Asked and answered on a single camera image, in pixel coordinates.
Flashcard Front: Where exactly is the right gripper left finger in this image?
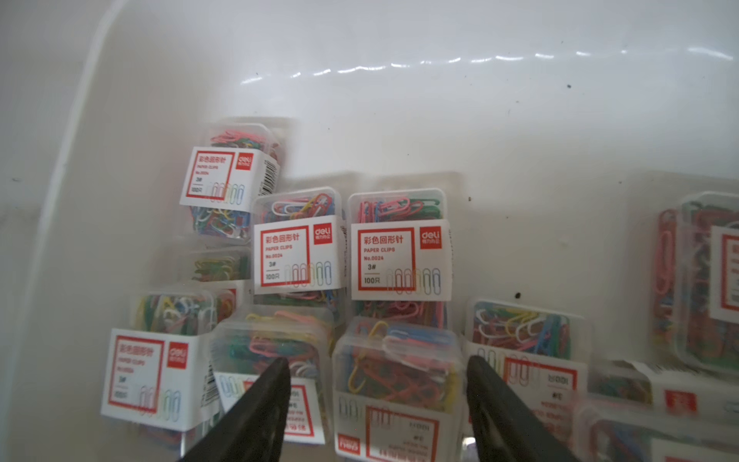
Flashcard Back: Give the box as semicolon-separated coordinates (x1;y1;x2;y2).
181;357;291;462

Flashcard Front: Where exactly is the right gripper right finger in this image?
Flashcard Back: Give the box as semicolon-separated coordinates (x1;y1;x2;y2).
467;355;577;462

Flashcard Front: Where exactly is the white plastic storage tray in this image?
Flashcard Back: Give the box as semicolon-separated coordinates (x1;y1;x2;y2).
1;1;738;461

